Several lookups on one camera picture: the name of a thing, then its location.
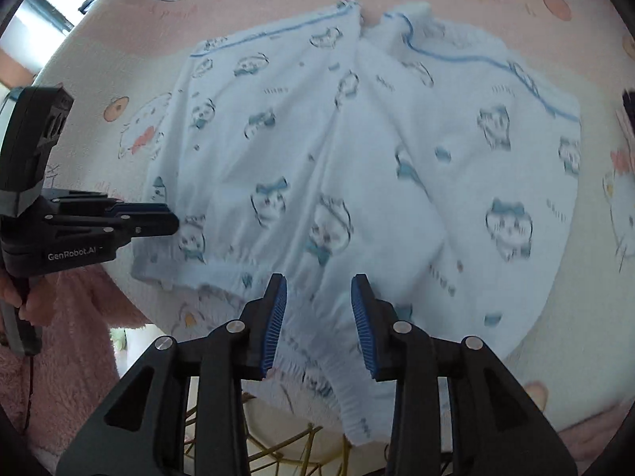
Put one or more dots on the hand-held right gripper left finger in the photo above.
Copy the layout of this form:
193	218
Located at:
277	327

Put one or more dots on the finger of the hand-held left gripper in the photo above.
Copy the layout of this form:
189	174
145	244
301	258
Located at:
158	225
144	209

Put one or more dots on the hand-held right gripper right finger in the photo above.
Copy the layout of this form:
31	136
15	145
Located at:
361	327

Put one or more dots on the white cat print pants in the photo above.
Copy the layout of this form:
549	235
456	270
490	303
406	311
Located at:
347	158

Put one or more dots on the person's left hand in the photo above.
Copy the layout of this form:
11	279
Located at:
37	302

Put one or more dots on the pink cat printed blanket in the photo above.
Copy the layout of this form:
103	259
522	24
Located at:
446	0

